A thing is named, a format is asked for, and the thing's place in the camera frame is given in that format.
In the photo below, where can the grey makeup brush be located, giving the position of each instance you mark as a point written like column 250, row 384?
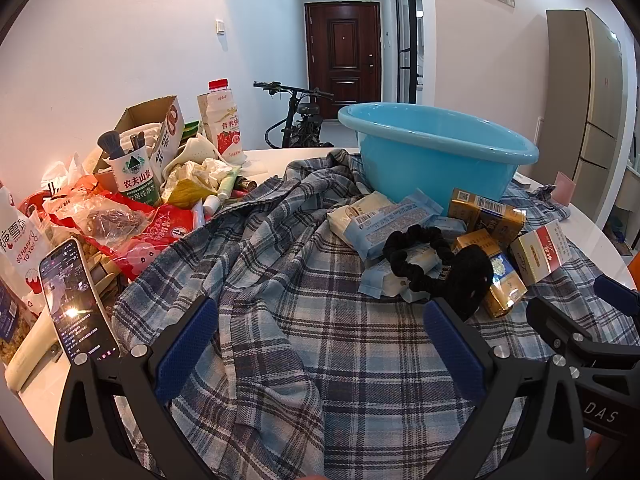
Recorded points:
column 107, row 141

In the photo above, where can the cream carton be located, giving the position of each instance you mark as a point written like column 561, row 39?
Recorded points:
column 202, row 107

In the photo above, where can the green cosmetic tube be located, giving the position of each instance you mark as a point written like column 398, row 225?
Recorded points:
column 227, row 183

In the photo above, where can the red snack bag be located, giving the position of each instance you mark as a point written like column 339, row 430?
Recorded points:
column 150, row 245

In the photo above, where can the orange chair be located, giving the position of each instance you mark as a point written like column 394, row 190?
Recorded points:
column 634, row 266

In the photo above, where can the pink cup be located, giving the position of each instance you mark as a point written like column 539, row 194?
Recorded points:
column 565, row 187

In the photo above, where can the black bicycle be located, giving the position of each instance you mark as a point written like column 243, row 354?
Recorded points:
column 300, row 115

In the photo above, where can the clear bag of brown snacks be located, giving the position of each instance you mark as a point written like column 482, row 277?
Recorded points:
column 112, row 220

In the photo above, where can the blue plaid shirt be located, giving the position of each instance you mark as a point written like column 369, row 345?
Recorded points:
column 300, row 310

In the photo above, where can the white printed plastic bag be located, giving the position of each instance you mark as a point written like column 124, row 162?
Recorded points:
column 20, row 250

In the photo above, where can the yellow plastic bag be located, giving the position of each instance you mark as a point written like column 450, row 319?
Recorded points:
column 185, row 192

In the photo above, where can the light blue tissue packet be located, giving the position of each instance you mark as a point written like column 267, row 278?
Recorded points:
column 395, row 227
column 447, row 227
column 382, row 280

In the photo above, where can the cream and blue tissue packet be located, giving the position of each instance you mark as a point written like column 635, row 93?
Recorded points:
column 357, row 212

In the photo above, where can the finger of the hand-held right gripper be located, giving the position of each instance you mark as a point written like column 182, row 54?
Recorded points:
column 617, row 294
column 550, row 320

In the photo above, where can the black knit hair accessory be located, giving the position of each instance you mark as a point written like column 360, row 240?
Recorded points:
column 467, row 280

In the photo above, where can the black smartphone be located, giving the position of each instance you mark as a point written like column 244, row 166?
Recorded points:
column 75, row 300

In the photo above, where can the red capped milk bottle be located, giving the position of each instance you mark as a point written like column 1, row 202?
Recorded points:
column 225, row 125

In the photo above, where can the black scrunchie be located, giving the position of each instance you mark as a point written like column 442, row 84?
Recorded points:
column 400, row 246

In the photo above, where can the light blue plastic basin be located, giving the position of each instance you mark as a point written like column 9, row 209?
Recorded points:
column 425, row 160

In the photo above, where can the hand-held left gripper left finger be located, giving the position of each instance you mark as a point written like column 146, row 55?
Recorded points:
column 185, row 345

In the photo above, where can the white light switch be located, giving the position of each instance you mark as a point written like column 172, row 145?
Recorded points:
column 220, row 26

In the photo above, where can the gold and blue cigarette box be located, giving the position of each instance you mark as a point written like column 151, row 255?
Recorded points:
column 505, row 285

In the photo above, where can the beige refrigerator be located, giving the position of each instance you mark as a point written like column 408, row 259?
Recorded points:
column 595, row 110

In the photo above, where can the brown entrance door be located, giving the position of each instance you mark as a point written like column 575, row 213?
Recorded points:
column 342, row 60

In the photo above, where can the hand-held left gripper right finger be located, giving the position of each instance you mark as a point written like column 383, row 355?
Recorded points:
column 452, row 355

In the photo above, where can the crumpled white tissue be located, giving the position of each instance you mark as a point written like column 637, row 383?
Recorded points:
column 200, row 170

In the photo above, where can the white wall fixture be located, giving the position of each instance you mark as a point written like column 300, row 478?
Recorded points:
column 539, row 130

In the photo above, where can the open cardboard box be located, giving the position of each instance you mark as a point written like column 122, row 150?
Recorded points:
column 150, row 120

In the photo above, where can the red and white cigarette box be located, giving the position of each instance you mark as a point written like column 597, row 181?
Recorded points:
column 537, row 252

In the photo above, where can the black framed glass door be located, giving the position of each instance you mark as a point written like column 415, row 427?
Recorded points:
column 407, row 35

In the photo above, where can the cut bottle with green label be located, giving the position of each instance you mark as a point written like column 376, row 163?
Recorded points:
column 134, row 180

